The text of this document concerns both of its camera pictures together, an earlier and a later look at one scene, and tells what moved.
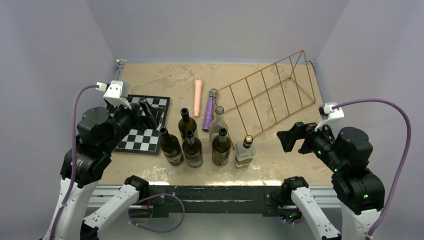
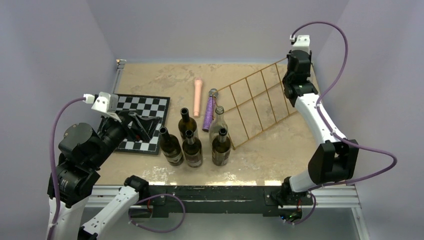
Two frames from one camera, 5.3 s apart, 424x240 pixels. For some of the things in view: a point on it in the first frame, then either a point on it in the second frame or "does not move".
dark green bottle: (186, 123) does not move
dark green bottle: (193, 150) does not move
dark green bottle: (221, 148) does not move
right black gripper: (299, 129) → (289, 55)
